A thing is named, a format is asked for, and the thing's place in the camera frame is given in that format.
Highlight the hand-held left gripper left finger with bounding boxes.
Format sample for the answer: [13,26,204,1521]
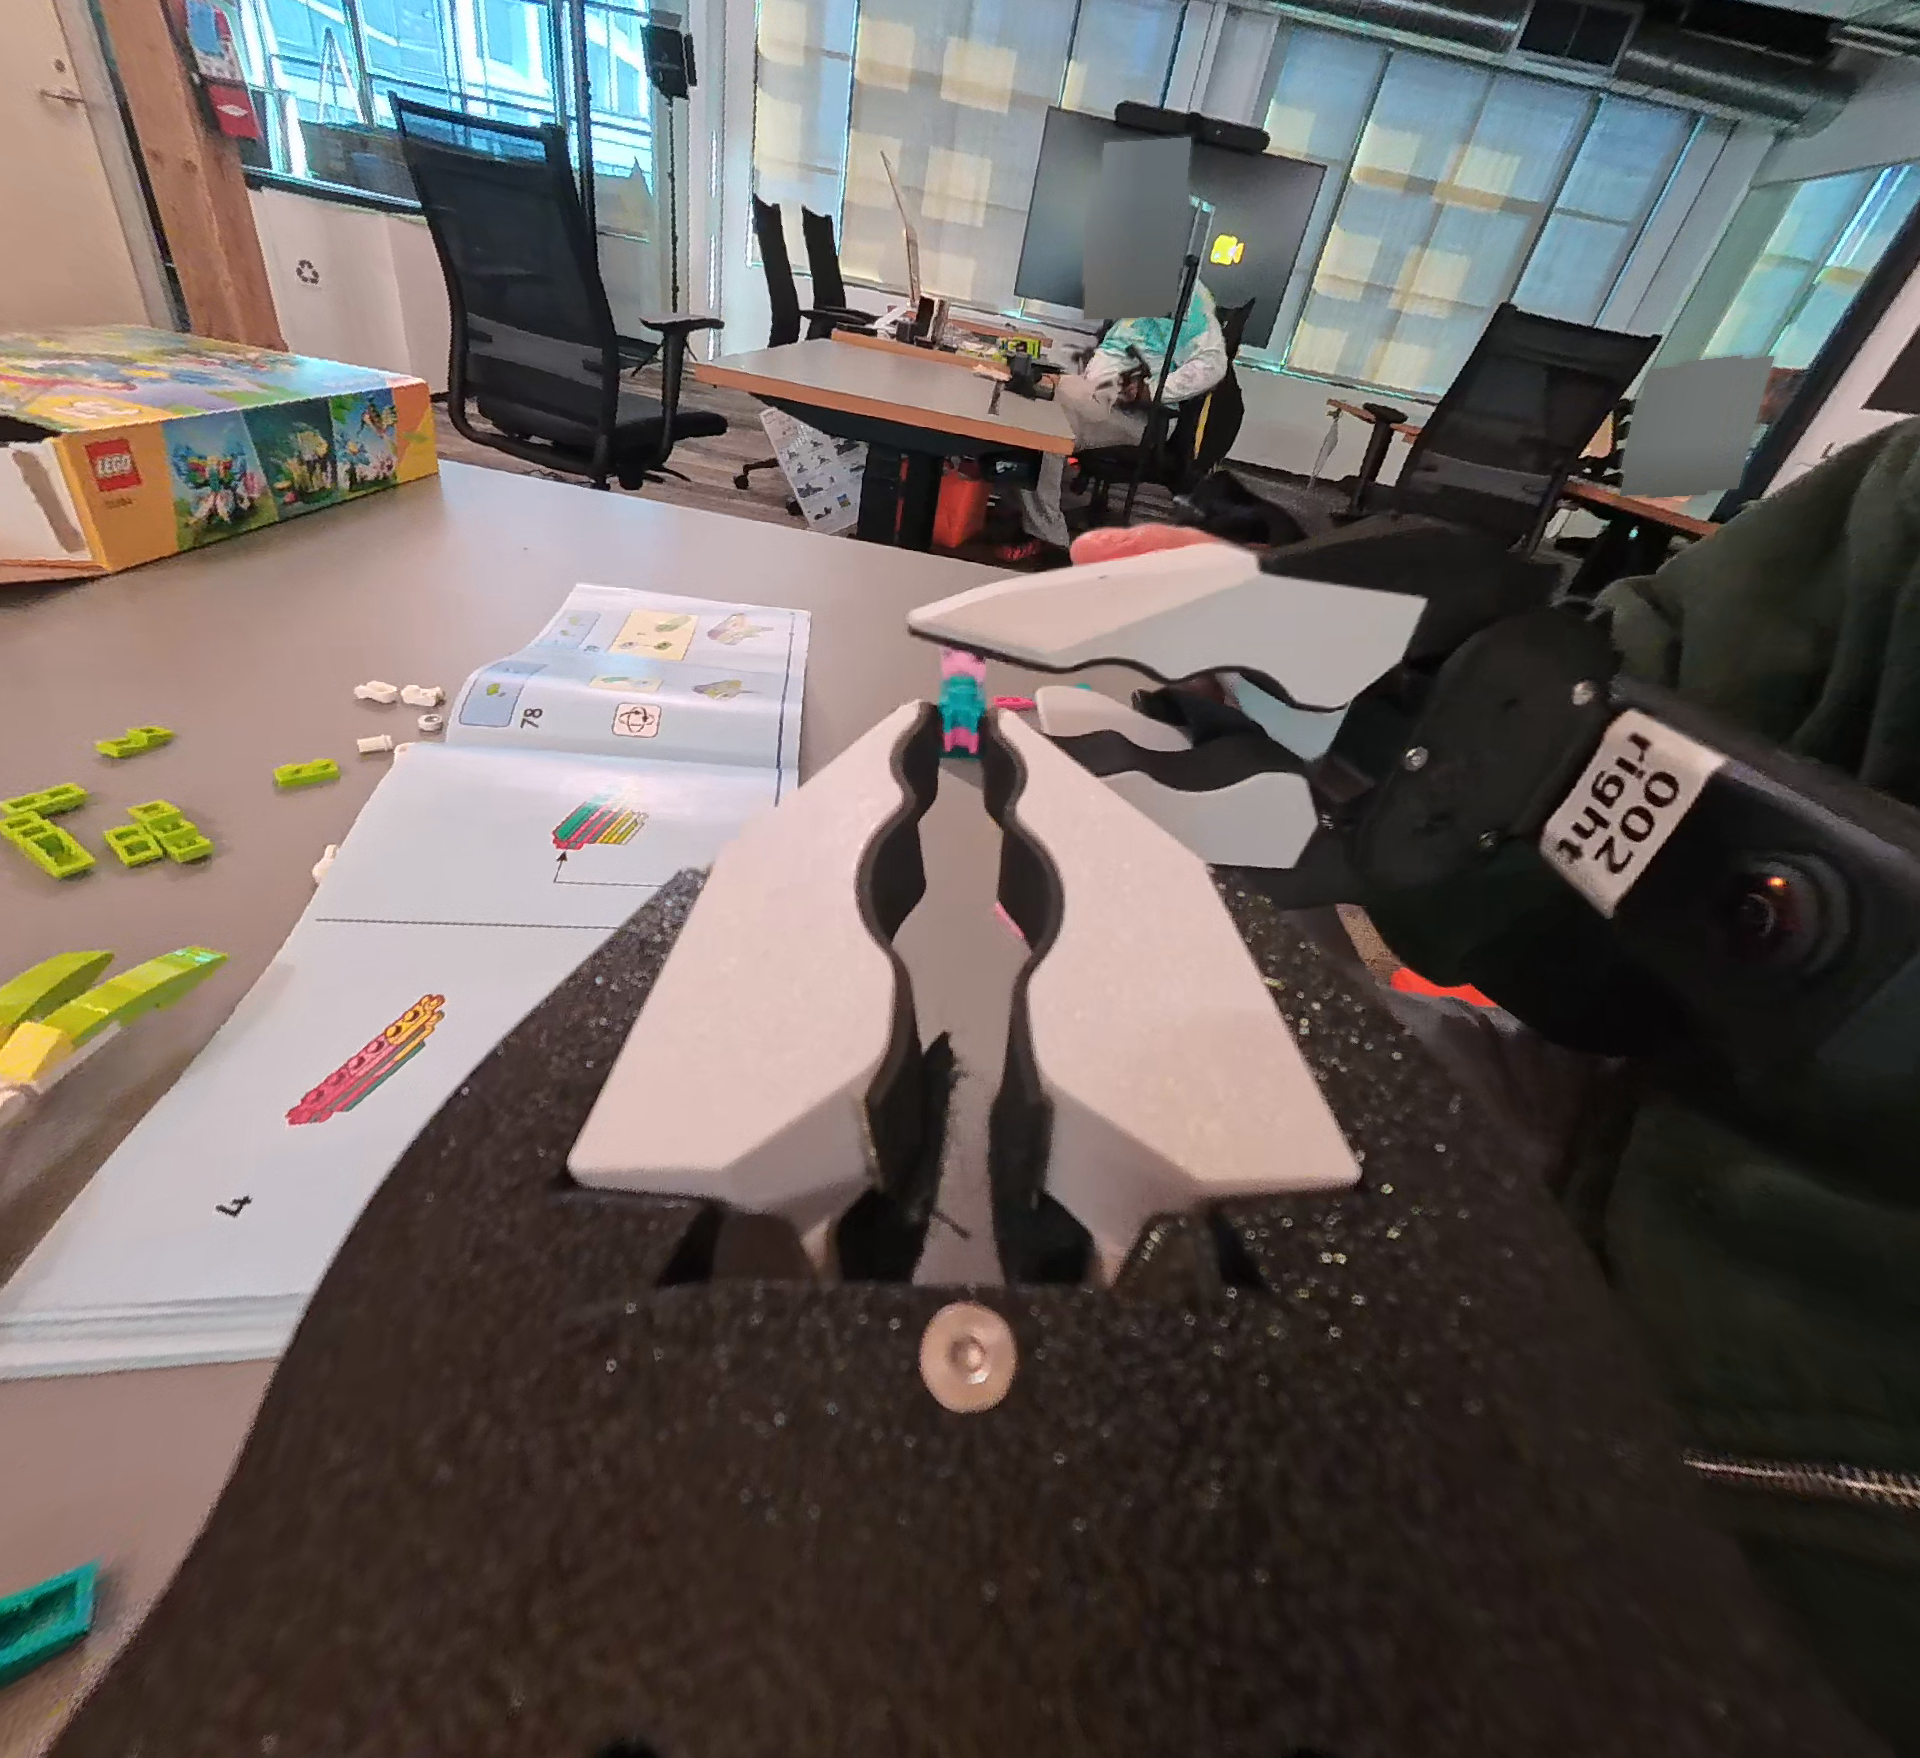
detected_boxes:
[567,701,937,1281]

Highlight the black speaker on stand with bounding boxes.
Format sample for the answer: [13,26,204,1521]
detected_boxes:
[639,19,700,319]

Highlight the red fire extinguisher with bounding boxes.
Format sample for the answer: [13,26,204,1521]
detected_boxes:
[161,0,265,143]

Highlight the multicoloured lego assembly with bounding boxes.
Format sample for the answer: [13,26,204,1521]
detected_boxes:
[932,648,1002,765]

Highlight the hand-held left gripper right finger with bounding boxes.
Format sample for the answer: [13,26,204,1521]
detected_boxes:
[981,709,1365,1282]

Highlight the booklet under table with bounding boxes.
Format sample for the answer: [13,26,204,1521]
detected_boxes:
[755,405,875,533]

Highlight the scatter of small lime plates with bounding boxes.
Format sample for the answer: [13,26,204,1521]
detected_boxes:
[0,723,341,884]

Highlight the light blue instruction booklet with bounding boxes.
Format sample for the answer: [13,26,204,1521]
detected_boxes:
[0,584,814,1383]

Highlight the grey wood-edged table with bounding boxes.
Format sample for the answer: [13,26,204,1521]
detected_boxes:
[690,334,1086,548]

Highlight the person's dark green jacket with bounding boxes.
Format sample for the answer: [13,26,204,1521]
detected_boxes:
[1486,1009,1920,1758]

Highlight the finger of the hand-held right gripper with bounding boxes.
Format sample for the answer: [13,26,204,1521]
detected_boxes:
[1034,684,1331,873]
[907,544,1425,715]

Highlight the teal lego piece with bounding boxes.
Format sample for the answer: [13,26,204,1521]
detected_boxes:
[0,1562,101,1689]

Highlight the black mesh office chair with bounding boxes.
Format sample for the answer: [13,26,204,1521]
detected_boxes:
[1345,304,1661,557]
[388,92,728,493]

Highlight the large lime curved lego pieces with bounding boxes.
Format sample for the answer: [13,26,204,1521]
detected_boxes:
[0,944,232,1089]

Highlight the person's right forearm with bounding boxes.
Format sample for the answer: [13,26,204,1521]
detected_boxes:
[1559,416,1920,822]

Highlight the colourful lego box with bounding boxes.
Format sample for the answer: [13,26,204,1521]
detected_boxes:
[0,326,441,581]

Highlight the tripod with yellow camera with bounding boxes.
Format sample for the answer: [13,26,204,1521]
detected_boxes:
[1156,200,1251,440]

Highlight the wooden pillar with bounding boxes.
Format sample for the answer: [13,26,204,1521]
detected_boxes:
[57,0,287,353]

